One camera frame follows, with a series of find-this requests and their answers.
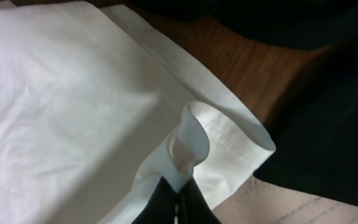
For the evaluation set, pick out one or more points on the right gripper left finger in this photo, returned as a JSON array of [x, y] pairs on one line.
[[161, 207]]

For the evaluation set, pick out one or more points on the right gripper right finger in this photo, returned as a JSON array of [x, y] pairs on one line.
[[193, 208]]

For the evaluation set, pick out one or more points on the white printed t-shirt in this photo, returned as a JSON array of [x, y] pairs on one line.
[[97, 108]]

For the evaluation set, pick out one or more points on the black cloth pile right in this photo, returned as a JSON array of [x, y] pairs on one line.
[[316, 132]]

